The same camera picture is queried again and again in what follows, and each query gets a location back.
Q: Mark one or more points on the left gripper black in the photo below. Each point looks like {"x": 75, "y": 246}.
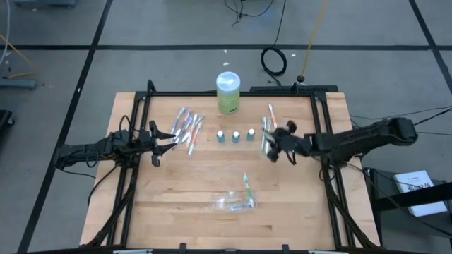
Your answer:
{"x": 144, "y": 143}

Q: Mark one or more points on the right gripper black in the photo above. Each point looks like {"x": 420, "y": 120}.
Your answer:
{"x": 296, "y": 144}

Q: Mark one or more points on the green toothbrush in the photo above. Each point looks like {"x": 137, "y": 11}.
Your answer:
{"x": 269, "y": 124}
{"x": 248, "y": 188}
{"x": 200, "y": 120}
{"x": 263, "y": 127}

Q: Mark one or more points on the blue mouthwash bottle white cap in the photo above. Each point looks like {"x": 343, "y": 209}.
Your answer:
{"x": 250, "y": 134}
{"x": 220, "y": 135}
{"x": 236, "y": 136}

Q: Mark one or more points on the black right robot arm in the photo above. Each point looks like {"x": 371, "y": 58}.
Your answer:
{"x": 370, "y": 137}

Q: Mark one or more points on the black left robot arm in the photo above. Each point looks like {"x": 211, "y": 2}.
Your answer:
{"x": 92, "y": 148}

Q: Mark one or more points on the green disinfecting wipes canister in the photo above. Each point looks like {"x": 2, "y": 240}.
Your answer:
{"x": 228, "y": 93}

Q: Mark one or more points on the black table clamp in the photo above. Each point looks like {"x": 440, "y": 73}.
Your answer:
{"x": 182, "y": 247}
{"x": 285, "y": 247}

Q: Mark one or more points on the white printed booklet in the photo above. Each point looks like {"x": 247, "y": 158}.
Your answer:
{"x": 406, "y": 178}

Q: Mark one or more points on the black equipment cart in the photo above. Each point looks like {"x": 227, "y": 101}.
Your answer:
{"x": 388, "y": 218}

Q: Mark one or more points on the grey floor base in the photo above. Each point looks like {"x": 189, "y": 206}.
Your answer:
{"x": 42, "y": 3}
{"x": 17, "y": 84}

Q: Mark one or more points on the black caster base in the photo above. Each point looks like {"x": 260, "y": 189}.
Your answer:
{"x": 5, "y": 119}

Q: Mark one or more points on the black aluminium table frame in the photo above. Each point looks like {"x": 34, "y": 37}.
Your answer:
{"x": 176, "y": 94}

